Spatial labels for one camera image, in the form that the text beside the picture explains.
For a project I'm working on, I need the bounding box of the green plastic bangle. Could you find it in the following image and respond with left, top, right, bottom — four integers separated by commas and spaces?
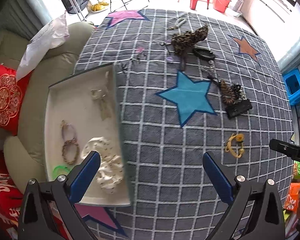
52, 165, 71, 180

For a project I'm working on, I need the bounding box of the white polka dot scrunchie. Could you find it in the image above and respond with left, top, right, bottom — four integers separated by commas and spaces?
80, 137, 124, 194

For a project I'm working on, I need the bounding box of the braided rope bracelet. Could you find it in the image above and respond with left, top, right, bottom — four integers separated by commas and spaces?
61, 139, 80, 166

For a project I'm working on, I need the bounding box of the silver chain necklace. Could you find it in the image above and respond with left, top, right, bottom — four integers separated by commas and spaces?
201, 60, 220, 81

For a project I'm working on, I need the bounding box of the white jewelry tray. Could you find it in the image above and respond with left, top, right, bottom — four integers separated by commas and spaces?
44, 62, 133, 207

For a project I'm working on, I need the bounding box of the green snack bag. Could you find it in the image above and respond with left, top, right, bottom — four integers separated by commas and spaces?
293, 161, 300, 180

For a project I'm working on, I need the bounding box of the orange snack box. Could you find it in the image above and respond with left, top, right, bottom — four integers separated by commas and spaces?
283, 183, 300, 213

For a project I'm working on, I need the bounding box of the beige sofa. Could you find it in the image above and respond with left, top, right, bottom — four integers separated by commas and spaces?
0, 22, 95, 192

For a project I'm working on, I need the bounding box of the blue plastic stool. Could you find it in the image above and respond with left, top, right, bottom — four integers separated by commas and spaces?
283, 68, 300, 106

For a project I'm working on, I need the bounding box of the black hair clip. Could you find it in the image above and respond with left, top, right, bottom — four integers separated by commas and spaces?
225, 99, 253, 119

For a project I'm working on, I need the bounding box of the red embroidered cushion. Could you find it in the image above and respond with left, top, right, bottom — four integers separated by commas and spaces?
0, 64, 32, 135

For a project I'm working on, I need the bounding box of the grey checked star tablecloth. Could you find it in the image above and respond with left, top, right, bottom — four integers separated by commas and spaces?
75, 9, 293, 239

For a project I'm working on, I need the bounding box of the white cabinet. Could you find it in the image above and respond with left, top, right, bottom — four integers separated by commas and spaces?
240, 0, 300, 37

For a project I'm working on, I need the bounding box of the dark brown hair clip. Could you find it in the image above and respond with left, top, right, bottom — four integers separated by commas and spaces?
179, 54, 187, 72

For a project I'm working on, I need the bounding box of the purple heart hair clip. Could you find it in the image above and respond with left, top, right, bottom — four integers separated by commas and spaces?
166, 56, 174, 63

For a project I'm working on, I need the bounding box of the leopard print scrunchie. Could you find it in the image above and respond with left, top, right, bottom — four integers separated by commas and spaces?
171, 25, 209, 56

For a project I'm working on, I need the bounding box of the red bucket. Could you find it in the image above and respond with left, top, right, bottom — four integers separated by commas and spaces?
212, 0, 231, 13

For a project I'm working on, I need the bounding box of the white plastic bag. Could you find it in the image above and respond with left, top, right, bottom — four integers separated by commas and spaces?
15, 12, 70, 81

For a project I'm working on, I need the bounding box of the yellow hair tie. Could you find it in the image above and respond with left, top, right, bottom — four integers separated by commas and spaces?
224, 132, 246, 159

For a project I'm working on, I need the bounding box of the black bead bracelet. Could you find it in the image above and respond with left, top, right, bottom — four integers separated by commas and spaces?
192, 47, 216, 61

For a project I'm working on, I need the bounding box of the white pearl bracelet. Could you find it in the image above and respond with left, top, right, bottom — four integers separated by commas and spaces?
167, 13, 188, 32

